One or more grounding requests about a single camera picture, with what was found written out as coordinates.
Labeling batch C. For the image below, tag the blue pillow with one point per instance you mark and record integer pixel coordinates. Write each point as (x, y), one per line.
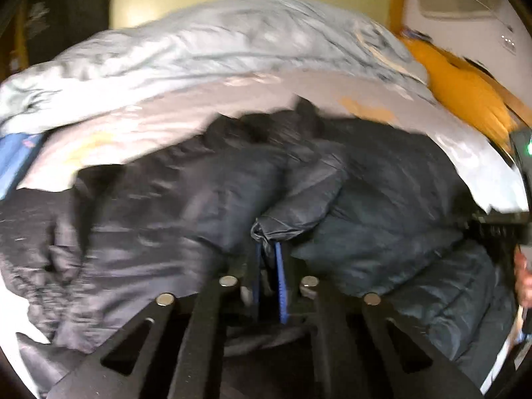
(20, 153)

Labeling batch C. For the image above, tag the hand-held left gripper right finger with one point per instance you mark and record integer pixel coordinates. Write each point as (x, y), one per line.
(281, 266)

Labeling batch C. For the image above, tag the white wall socket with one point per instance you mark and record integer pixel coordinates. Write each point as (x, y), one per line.
(508, 41)

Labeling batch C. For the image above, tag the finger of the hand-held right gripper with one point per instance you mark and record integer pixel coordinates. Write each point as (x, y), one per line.
(490, 222)

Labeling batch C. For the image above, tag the orange pillow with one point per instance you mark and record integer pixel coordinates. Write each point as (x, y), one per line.
(461, 87)

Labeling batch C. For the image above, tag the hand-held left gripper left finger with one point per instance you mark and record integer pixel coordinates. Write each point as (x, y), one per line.
(258, 266)

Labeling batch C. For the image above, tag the grey duvet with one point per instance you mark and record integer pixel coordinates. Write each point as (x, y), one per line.
(208, 37)

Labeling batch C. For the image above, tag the row of small trinkets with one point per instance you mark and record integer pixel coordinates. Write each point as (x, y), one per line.
(415, 33)

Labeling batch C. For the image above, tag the person's right hand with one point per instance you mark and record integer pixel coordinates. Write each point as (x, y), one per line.
(524, 282)

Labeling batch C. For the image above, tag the wooden bed frame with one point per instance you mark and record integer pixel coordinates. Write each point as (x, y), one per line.
(397, 0)

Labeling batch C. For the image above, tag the black puffer jacket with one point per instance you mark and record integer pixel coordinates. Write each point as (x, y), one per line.
(166, 199)

